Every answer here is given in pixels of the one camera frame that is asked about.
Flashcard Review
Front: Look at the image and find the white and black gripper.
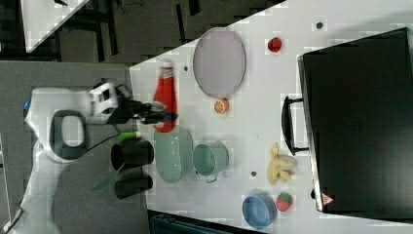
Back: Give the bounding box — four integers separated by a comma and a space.
108, 85, 178, 125

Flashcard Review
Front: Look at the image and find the red ketchup bottle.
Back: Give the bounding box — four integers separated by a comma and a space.
154, 59, 177, 133

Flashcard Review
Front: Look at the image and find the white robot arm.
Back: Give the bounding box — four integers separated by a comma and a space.
4, 81, 177, 234

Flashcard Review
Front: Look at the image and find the green oval strainer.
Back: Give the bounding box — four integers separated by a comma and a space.
154, 126, 193, 183

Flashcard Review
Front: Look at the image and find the green marker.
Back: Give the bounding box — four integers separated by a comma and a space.
118, 132, 142, 142

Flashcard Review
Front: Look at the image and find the large black cylinder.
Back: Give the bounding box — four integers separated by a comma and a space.
111, 140, 154, 171

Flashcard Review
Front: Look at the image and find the orange slice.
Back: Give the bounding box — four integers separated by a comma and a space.
214, 98, 229, 114

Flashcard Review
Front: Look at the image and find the green mug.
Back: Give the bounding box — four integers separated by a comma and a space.
192, 140, 229, 183

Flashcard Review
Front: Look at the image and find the small black cylinder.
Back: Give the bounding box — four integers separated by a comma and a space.
115, 175, 153, 200

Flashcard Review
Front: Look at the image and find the grey round plate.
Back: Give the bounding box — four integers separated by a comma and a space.
193, 27, 246, 98

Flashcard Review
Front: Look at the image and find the red strawberry near plate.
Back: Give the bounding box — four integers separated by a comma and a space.
267, 37, 282, 53

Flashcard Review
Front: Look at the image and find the peeled banana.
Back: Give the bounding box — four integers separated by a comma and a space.
266, 142, 297, 185

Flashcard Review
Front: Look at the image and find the blue bowl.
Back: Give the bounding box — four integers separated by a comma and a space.
242, 193, 277, 230

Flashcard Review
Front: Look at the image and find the red strawberry near bowl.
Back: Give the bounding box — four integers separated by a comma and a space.
276, 193, 292, 212

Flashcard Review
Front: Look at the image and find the black toaster oven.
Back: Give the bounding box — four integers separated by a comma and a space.
297, 27, 413, 223

